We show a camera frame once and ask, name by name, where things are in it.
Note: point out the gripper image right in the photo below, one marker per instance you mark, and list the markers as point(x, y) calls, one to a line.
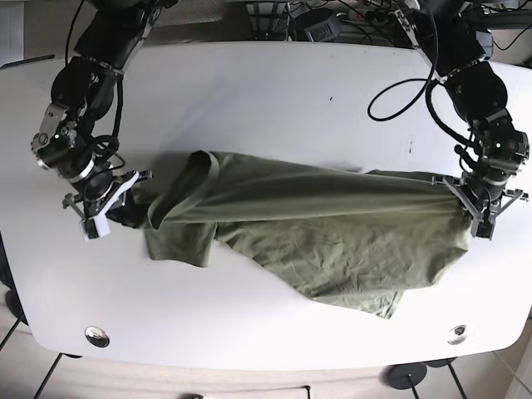
point(481, 199)

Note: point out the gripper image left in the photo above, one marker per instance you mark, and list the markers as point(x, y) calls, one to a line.
point(106, 193)

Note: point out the olive green T-shirt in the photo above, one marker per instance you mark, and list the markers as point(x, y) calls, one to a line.
point(348, 239)

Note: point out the left silver table grommet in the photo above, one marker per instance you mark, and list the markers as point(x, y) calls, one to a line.
point(97, 337)

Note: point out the silver table grommet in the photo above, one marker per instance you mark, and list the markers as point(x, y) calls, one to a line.
point(97, 337)
point(457, 335)

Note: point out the right silver table grommet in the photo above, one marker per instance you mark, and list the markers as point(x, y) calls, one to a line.
point(457, 335)

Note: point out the round black stand base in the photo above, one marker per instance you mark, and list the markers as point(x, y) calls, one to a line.
point(404, 376)

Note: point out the black power box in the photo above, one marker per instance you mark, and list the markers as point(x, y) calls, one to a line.
point(318, 25)

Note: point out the grey wrist camera image right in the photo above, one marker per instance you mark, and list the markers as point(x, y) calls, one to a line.
point(483, 227)

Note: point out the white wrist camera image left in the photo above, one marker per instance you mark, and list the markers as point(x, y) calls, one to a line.
point(95, 227)

